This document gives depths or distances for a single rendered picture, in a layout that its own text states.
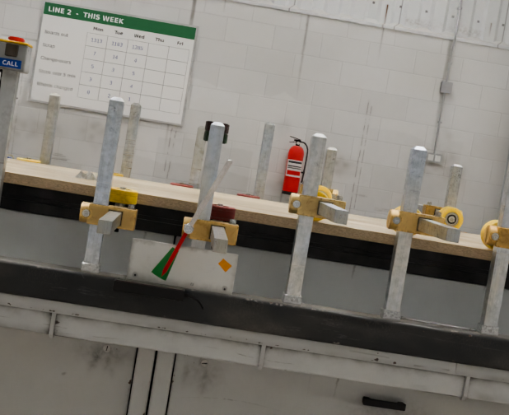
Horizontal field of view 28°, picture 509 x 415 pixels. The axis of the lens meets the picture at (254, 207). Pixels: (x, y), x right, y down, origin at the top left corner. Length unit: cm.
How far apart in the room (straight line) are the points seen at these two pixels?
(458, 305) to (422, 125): 711
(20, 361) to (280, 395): 71
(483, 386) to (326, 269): 50
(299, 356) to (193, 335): 27
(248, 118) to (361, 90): 109
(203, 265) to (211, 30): 729
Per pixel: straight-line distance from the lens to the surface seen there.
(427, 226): 247
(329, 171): 363
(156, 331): 258
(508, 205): 263
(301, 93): 973
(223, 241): 219
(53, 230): 277
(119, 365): 284
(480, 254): 279
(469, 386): 270
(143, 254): 252
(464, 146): 1000
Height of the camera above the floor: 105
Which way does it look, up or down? 3 degrees down
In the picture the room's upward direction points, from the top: 9 degrees clockwise
